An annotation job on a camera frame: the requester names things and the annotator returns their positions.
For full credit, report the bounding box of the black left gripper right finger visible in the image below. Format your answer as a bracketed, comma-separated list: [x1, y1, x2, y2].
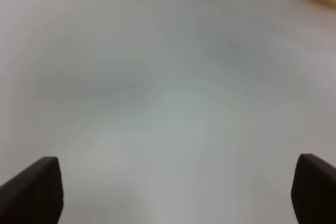
[291, 154, 335, 224]

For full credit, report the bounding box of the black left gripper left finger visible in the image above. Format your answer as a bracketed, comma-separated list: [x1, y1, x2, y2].
[1, 156, 64, 224]

